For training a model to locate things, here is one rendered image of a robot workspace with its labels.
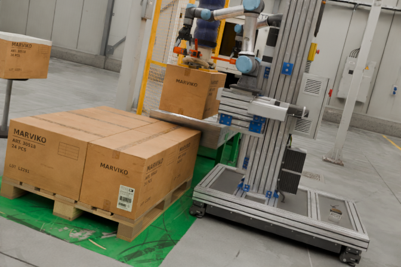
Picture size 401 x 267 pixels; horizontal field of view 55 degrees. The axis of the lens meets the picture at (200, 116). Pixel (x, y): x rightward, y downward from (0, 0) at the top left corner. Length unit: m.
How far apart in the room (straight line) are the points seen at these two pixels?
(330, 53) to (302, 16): 9.22
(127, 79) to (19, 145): 2.02
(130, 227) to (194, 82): 1.34
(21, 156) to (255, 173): 1.71
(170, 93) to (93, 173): 1.11
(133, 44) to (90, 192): 2.33
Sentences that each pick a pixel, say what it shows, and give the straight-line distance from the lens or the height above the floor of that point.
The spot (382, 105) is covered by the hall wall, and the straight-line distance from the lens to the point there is 12.40.
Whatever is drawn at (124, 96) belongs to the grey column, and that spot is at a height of 0.55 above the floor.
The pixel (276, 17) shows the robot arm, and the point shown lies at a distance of 3.33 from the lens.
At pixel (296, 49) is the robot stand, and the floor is 1.39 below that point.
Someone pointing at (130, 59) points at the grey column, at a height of 0.99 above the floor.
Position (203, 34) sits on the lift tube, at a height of 1.38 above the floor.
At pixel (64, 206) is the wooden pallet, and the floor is 0.08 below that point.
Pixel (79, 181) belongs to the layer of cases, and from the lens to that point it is 2.57.
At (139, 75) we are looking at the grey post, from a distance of 6.77.
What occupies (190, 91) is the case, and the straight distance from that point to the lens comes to 3.21.
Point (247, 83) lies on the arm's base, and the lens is 2.81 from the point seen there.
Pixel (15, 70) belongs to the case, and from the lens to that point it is 4.07.
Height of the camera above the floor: 1.22
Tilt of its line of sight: 9 degrees down
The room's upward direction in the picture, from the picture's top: 12 degrees clockwise
